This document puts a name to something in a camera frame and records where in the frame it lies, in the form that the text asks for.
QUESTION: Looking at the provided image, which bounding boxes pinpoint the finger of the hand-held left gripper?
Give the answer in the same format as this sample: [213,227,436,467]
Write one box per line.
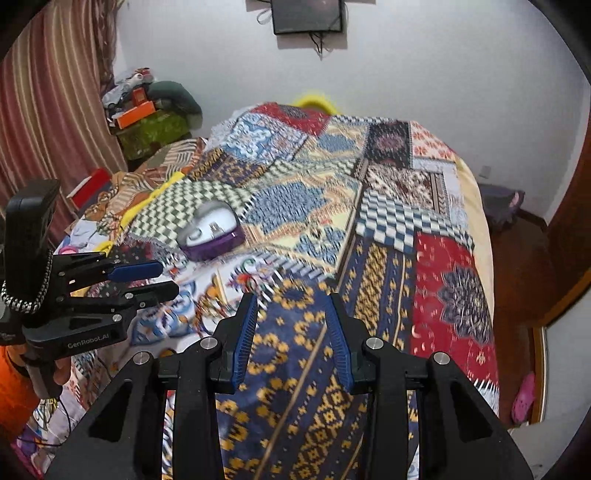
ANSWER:
[52,251,163,296]
[59,281,180,319]

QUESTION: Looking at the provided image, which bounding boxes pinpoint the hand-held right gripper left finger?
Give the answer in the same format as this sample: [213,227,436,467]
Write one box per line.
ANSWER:
[44,292,259,480]

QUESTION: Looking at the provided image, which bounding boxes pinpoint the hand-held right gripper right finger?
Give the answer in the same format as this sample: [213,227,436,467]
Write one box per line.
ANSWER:
[323,292,536,480]

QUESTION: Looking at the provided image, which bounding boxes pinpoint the purple heart-shaped jewelry box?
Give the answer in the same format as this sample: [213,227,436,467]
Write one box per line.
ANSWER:
[177,200,246,263]

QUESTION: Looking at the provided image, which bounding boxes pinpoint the person's left forearm orange sleeve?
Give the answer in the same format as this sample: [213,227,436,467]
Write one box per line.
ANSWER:
[0,345,43,432]

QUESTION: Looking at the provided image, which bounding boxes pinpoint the person's left hand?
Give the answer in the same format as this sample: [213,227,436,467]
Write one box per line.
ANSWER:
[52,357,73,387]

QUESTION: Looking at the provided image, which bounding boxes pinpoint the red box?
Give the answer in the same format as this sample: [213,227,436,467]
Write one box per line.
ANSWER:
[66,168,112,209]

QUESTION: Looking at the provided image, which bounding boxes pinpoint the striped brown curtain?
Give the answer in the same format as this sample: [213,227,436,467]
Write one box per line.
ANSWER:
[0,0,129,245]

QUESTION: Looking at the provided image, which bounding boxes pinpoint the striped beige pillow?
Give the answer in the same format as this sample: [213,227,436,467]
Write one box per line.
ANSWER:
[139,137,208,178]

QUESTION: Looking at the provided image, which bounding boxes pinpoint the patchwork printed blanket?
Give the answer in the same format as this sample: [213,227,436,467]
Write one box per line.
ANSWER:
[14,103,502,480]

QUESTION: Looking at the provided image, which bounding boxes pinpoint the green patterned cloth bundle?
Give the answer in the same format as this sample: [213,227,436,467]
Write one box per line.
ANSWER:
[113,111,193,161]

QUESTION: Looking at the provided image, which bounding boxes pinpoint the orange box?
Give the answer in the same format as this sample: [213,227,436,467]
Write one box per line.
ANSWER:
[113,100,157,130]

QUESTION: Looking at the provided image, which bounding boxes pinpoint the pile of small clutter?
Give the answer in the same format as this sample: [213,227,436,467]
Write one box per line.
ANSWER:
[100,67,156,121]

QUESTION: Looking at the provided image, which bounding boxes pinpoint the dark green cushion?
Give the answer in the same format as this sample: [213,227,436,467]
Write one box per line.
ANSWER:
[147,80,204,130]

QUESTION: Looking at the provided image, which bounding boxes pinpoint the cream bed sheet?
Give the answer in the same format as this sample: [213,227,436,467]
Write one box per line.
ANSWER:
[455,154,496,324]

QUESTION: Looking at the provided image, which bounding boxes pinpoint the pink slipper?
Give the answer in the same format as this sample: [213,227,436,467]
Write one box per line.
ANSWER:
[510,373,537,426]

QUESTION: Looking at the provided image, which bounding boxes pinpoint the dark purple cloth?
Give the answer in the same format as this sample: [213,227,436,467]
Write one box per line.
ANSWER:
[476,183,526,234]

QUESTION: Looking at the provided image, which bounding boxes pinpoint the yellow plush object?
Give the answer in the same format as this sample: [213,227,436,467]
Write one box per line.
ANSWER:
[293,90,339,114]

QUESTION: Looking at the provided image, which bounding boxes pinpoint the brown wooden door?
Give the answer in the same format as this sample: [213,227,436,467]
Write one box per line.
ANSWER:
[499,83,591,425]

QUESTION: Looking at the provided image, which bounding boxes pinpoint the braided black white cord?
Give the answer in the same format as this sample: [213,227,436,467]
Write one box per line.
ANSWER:
[1,248,54,315]

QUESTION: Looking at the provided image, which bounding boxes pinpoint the black screen cable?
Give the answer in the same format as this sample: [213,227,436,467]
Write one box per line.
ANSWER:
[308,30,328,60]

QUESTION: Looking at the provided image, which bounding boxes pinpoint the black wall screen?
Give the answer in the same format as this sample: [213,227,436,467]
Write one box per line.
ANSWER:
[270,0,345,36]

